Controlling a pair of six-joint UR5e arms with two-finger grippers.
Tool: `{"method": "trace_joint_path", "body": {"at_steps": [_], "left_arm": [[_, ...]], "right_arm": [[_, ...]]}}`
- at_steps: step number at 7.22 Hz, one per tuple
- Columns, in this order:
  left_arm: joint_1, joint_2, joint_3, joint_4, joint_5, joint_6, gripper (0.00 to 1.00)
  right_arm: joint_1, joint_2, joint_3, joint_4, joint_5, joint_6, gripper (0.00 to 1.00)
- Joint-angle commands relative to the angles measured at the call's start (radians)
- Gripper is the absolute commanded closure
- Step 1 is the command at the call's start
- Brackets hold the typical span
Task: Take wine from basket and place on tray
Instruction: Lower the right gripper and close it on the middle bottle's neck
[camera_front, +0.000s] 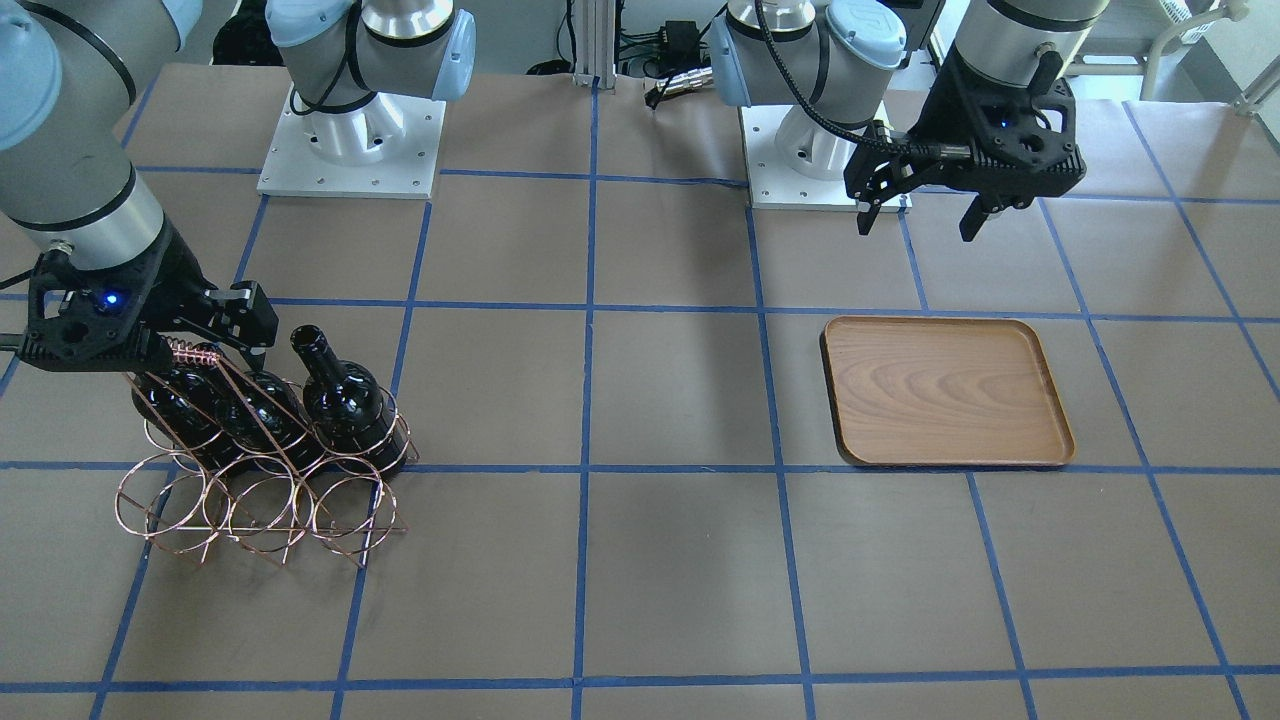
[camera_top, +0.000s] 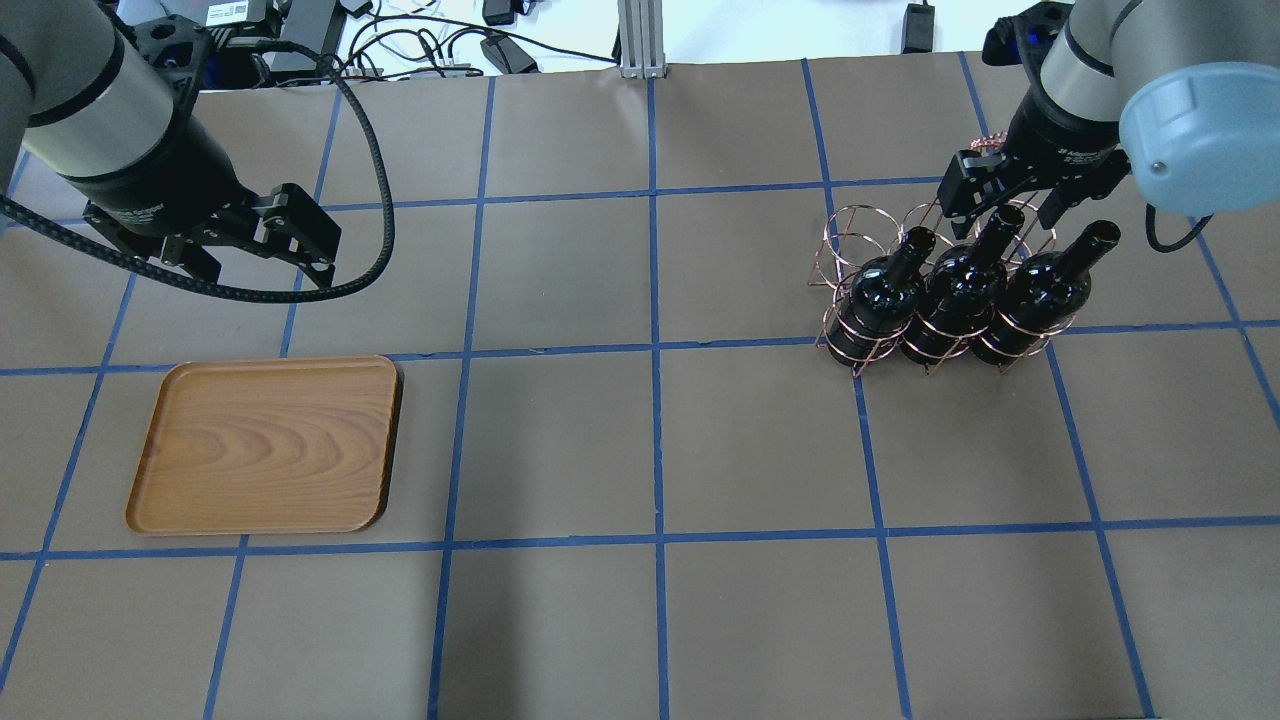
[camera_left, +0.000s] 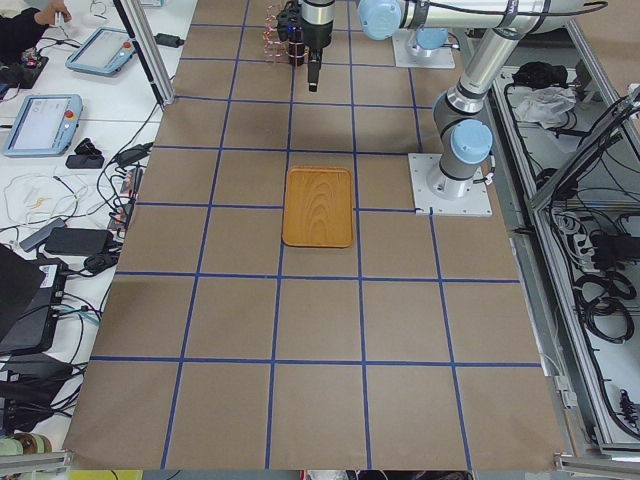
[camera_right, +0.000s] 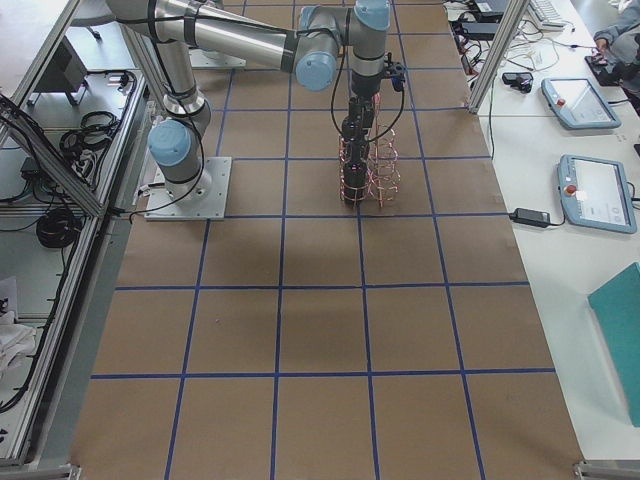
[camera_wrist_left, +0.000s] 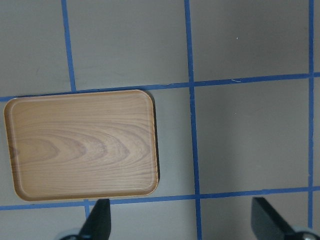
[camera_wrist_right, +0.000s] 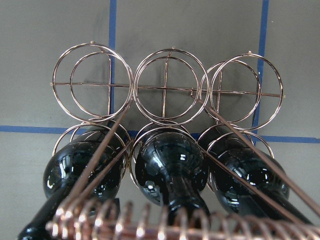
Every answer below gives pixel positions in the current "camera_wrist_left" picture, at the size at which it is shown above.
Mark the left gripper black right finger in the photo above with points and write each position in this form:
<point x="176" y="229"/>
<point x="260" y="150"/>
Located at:
<point x="268" y="224"/>

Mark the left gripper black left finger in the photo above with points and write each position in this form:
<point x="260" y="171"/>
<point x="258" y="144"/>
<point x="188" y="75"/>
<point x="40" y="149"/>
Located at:
<point x="98" y="224"/>

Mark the wooden tray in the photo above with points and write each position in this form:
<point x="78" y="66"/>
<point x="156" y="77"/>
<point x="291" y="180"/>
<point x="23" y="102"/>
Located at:
<point x="85" y="145"/>

